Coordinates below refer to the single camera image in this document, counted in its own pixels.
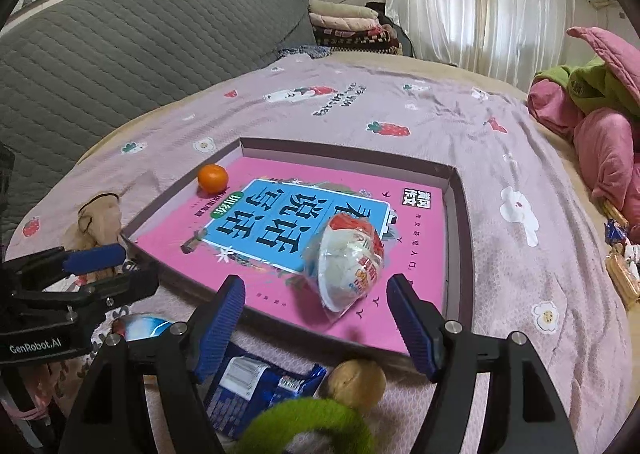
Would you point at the pink quilt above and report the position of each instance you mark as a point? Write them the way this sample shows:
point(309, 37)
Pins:
point(605, 148)

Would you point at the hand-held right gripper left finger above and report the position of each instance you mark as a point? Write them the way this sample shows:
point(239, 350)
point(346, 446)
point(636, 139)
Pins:
point(220, 329)

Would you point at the grey cardboard box tray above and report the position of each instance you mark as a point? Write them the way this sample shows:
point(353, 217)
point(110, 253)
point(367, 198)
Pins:
point(457, 214)

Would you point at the orange mandarin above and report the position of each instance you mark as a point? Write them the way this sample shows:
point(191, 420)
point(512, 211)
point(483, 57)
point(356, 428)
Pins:
point(213, 178)

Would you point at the red toy egg capsule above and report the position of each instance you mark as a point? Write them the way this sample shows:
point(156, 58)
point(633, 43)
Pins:
point(145, 326)

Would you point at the beige scrunchie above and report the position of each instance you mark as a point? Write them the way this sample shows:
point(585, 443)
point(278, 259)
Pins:
point(100, 221)

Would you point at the walnut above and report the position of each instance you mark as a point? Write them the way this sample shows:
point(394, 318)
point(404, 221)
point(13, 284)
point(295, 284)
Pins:
point(355, 384)

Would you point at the dark floral cloth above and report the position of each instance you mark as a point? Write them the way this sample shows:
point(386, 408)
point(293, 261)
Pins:
point(302, 52)

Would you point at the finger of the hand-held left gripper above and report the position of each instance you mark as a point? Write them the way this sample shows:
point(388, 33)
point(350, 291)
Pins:
point(125, 286)
point(95, 257)

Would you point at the white toy egg capsule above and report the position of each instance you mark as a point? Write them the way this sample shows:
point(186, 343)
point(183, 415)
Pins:
point(345, 269)

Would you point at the white patterned cloth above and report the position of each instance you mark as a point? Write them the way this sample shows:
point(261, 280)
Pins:
point(631, 254)

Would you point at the stack of folded blankets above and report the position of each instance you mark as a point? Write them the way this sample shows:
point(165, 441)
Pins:
point(345, 26)

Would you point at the pink strawberry print bedsheet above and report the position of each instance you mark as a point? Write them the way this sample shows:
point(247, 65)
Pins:
point(400, 103)

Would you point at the blue snack packet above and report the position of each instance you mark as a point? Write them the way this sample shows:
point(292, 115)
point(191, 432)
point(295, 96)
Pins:
point(240, 384)

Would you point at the small wicker basket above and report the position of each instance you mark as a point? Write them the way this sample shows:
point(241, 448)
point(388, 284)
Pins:
point(622, 284)

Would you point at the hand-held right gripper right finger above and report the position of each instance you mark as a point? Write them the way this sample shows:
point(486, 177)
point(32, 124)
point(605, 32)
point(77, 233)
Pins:
point(412, 329)

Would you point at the green blanket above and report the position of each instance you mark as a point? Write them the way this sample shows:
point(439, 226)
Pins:
point(585, 83)

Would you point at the yellow snack packet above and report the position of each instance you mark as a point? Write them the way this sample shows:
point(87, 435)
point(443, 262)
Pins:
point(614, 214)

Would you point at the grey quilted headboard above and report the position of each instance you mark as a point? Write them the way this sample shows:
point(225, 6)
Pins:
point(125, 58)

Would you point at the blue candy wrapper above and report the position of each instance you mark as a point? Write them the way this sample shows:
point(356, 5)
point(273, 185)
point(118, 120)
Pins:
point(615, 233)

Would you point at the pink book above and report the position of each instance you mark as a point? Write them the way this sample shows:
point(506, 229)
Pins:
point(250, 171)

